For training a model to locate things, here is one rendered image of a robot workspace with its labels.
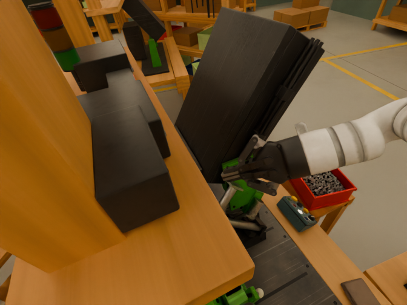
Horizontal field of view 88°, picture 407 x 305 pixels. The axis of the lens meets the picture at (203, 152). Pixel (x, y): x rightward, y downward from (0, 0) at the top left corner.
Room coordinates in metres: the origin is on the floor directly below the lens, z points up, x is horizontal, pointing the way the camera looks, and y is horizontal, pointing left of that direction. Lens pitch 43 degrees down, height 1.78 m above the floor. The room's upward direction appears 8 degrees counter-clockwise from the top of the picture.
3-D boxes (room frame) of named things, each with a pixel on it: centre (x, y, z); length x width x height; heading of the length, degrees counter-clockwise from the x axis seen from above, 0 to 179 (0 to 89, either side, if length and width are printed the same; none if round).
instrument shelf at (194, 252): (0.46, 0.22, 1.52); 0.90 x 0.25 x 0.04; 18
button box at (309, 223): (0.46, -0.37, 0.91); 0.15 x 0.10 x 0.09; 18
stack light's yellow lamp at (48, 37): (0.56, 0.30, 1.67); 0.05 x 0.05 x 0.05
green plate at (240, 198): (0.49, -0.11, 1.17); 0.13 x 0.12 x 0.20; 18
